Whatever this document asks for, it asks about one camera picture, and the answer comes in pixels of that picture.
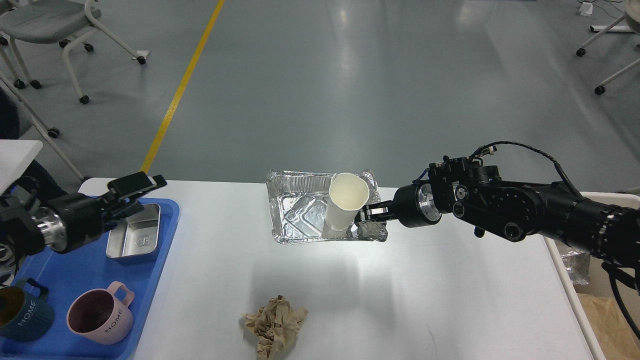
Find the blue plastic tray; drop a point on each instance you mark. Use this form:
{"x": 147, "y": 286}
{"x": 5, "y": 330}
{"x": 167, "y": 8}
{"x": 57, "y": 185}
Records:
{"x": 67, "y": 276}

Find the white side table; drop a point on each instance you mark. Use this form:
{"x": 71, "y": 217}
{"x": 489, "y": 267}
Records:
{"x": 15, "y": 157}

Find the grey office chair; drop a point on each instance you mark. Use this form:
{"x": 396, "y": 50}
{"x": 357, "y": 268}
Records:
{"x": 58, "y": 21}

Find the dark blue HOME mug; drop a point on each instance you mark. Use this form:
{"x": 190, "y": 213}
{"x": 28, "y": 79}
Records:
{"x": 25, "y": 315}

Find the pink HOME mug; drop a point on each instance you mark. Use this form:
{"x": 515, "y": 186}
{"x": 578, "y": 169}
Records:
{"x": 102, "y": 315}

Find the white paper cup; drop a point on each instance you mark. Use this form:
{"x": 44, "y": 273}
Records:
{"x": 347, "y": 194}

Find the brown paper in bin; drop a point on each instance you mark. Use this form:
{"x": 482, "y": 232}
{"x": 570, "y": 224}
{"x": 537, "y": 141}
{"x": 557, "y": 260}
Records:
{"x": 615, "y": 337}

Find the stainless steel rectangular box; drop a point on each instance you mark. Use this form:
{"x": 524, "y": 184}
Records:
{"x": 136, "y": 239}

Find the brown paper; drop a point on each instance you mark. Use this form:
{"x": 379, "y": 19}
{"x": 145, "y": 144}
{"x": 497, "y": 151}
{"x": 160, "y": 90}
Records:
{"x": 276, "y": 326}
{"x": 615, "y": 337}

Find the crumpled foil in bin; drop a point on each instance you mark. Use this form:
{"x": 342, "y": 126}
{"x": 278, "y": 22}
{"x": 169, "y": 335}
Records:
{"x": 577, "y": 265}

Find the aluminium foil tray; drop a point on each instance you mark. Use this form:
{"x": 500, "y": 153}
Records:
{"x": 297, "y": 205}

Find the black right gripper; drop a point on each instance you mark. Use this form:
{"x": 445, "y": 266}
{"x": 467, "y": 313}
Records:
{"x": 413, "y": 205}

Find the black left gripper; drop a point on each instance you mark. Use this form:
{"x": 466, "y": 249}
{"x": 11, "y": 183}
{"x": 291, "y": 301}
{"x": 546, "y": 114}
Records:
{"x": 74, "y": 220}

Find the beige plastic bin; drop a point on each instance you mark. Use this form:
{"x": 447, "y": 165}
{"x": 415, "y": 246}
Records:
{"x": 599, "y": 285}

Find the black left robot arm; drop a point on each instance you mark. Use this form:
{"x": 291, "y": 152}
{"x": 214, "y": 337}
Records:
{"x": 18, "y": 205}

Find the white folding chair frame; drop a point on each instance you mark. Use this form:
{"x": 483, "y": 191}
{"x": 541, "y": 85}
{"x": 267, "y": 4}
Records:
{"x": 42, "y": 128}

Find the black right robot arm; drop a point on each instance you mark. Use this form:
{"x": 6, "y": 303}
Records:
{"x": 476, "y": 194}

